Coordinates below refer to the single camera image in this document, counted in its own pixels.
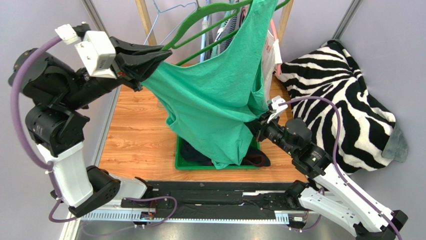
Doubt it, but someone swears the navy tank top maroon trim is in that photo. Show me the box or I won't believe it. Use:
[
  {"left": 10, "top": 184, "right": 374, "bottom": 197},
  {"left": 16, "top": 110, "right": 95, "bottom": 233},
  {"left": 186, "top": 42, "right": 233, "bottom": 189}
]
[{"left": 179, "top": 139, "right": 271, "bottom": 168}]

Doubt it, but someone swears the green tank top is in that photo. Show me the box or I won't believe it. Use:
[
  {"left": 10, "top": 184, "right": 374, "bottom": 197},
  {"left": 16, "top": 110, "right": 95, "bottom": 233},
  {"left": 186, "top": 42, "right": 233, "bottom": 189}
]
[{"left": 142, "top": 0, "right": 277, "bottom": 170}]

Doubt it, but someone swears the blue white striped tank top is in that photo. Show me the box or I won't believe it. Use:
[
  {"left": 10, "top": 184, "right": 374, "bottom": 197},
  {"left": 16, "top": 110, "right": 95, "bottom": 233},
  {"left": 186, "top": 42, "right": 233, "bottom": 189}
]
[{"left": 211, "top": 18, "right": 237, "bottom": 57}]

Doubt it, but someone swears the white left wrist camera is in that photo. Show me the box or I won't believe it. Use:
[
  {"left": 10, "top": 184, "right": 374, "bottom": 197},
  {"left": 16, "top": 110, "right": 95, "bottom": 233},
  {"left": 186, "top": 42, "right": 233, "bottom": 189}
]
[{"left": 55, "top": 22, "right": 117, "bottom": 79}]

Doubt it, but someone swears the pink plastic hanger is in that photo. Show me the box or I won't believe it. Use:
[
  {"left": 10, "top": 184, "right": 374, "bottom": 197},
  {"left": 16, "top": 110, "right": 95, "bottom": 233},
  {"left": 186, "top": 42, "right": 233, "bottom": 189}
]
[{"left": 270, "top": 19, "right": 282, "bottom": 77}]

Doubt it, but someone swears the green plastic tray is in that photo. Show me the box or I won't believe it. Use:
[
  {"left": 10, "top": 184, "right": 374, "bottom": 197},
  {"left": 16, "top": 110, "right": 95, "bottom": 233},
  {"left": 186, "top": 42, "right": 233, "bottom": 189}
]
[{"left": 174, "top": 136, "right": 257, "bottom": 171}]

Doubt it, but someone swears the wooden clothes rack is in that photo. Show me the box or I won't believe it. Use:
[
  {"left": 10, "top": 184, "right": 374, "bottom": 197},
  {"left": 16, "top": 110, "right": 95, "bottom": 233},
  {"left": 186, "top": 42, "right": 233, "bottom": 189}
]
[{"left": 135, "top": 0, "right": 294, "bottom": 45}]

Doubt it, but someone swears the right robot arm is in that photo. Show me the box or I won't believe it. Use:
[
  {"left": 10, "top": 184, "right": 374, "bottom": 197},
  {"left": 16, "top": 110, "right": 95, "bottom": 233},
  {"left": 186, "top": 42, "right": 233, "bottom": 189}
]
[{"left": 245, "top": 113, "right": 408, "bottom": 240}]

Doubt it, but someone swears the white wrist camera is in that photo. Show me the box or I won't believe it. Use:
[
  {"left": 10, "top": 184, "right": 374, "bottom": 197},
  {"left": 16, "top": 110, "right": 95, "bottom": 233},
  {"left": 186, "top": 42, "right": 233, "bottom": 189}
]
[
  {"left": 267, "top": 95, "right": 288, "bottom": 123},
  {"left": 55, "top": 22, "right": 117, "bottom": 79}
]

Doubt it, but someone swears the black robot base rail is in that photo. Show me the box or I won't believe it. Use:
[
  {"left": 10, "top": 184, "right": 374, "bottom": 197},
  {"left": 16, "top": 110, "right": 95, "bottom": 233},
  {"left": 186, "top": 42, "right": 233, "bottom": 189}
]
[{"left": 83, "top": 179, "right": 350, "bottom": 231}]

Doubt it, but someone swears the green plastic hanger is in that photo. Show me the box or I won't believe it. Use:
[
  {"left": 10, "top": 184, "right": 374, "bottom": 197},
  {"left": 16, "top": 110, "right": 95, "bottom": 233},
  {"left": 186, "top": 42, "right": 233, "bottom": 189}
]
[{"left": 161, "top": 0, "right": 292, "bottom": 67}]

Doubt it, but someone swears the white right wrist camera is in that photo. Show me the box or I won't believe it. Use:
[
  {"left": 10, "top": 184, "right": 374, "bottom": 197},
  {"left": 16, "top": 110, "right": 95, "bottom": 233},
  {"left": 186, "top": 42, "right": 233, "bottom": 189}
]
[{"left": 267, "top": 95, "right": 288, "bottom": 123}]

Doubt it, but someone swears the light blue plastic hanger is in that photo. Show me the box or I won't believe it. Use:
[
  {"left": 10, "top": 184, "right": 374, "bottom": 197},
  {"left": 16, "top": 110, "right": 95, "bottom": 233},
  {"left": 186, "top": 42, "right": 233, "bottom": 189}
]
[{"left": 199, "top": 16, "right": 210, "bottom": 63}]

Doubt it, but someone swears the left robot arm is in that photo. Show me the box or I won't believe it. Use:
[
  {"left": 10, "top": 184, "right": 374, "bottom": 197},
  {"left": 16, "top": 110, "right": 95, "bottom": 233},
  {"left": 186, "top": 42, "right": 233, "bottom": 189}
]
[{"left": 8, "top": 22, "right": 172, "bottom": 218}]

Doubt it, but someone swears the zebra print blanket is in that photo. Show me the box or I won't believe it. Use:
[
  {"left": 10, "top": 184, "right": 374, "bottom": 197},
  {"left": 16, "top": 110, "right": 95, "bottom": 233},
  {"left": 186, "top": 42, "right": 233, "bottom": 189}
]
[{"left": 278, "top": 39, "right": 409, "bottom": 175}]

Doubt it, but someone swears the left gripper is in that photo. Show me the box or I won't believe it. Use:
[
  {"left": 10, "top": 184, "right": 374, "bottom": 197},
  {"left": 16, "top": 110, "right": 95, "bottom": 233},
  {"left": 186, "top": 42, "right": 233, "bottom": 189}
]
[{"left": 59, "top": 36, "right": 172, "bottom": 111}]

